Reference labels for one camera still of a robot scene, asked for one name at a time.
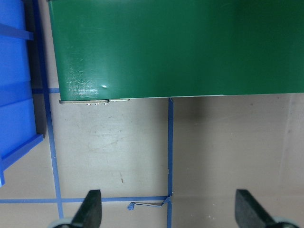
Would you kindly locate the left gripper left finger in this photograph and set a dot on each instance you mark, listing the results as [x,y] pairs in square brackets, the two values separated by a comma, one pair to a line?
[89,214]

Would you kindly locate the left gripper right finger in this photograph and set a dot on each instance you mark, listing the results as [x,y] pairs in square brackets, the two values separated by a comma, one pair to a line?
[250,214]

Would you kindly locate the left blue plastic bin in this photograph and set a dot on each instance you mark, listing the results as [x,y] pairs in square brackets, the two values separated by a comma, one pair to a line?
[18,134]

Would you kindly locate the green conveyor belt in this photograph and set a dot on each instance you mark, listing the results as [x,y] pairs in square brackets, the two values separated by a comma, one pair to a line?
[126,49]

